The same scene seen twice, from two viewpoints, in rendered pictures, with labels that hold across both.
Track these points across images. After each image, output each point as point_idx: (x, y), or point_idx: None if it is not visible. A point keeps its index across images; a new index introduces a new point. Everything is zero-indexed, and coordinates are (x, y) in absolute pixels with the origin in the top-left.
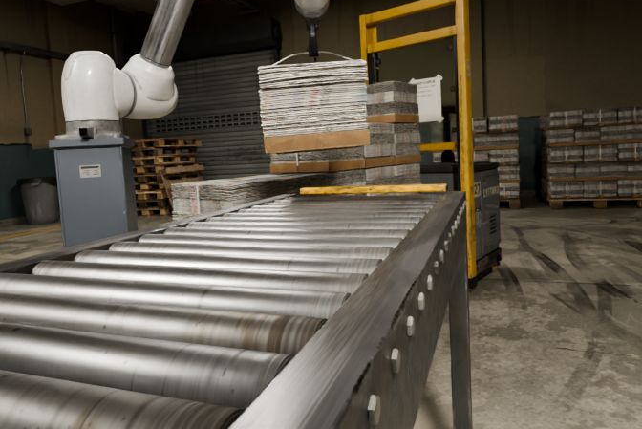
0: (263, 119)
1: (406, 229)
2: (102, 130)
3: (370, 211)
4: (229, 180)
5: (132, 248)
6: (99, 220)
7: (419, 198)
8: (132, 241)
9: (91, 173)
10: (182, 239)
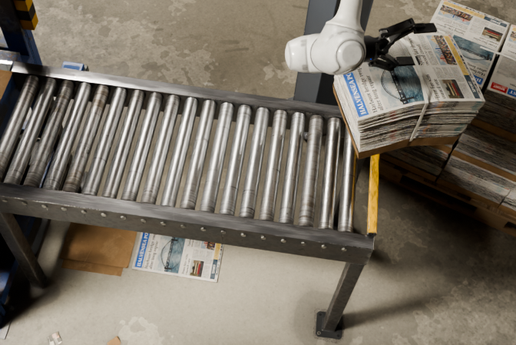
0: (334, 75)
1: (186, 207)
2: None
3: (266, 187)
4: (480, 36)
5: (167, 105)
6: (322, 13)
7: (325, 214)
8: (184, 97)
9: None
10: (183, 117)
